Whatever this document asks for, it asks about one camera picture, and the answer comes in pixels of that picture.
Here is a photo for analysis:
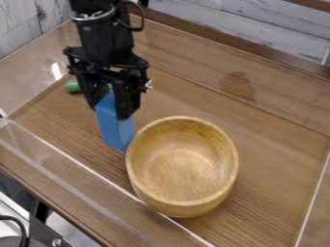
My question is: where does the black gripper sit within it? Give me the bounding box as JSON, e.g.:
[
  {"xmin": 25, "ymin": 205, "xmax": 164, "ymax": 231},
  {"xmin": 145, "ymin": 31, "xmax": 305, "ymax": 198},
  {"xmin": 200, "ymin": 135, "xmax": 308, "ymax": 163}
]
[{"xmin": 63, "ymin": 13, "xmax": 152, "ymax": 121}]

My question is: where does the blue rectangular block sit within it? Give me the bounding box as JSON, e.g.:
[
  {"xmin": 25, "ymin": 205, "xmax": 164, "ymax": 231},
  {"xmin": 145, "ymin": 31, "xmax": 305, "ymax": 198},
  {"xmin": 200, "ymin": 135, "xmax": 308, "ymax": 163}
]
[{"xmin": 95, "ymin": 92, "xmax": 135, "ymax": 151}]

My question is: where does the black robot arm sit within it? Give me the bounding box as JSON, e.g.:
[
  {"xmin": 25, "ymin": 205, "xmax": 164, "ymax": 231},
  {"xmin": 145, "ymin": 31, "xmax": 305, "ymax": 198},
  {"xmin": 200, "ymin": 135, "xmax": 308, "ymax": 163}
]
[{"xmin": 63, "ymin": 0, "xmax": 152, "ymax": 120}]

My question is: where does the brown wooden bowl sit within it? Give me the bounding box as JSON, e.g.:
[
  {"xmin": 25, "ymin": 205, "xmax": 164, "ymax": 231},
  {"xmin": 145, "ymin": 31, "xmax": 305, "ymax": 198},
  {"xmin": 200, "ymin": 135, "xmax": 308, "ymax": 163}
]
[{"xmin": 126, "ymin": 116, "xmax": 240, "ymax": 218}]

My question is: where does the green Expo marker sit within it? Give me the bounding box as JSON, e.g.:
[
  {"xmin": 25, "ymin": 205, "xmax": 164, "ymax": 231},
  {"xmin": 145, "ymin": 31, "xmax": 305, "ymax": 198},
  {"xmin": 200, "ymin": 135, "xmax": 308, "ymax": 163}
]
[{"xmin": 65, "ymin": 80, "xmax": 82, "ymax": 94}]

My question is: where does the clear acrylic tray wall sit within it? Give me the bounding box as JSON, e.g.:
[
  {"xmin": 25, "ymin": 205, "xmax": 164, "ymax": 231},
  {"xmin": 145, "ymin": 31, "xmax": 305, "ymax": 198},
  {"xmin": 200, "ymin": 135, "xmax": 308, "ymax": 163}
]
[{"xmin": 0, "ymin": 118, "xmax": 216, "ymax": 247}]

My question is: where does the black cable under table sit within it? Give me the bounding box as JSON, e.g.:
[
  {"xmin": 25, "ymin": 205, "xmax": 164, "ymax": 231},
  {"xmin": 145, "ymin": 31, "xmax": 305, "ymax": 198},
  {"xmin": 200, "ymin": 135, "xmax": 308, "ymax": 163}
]
[{"xmin": 0, "ymin": 215, "xmax": 29, "ymax": 247}]

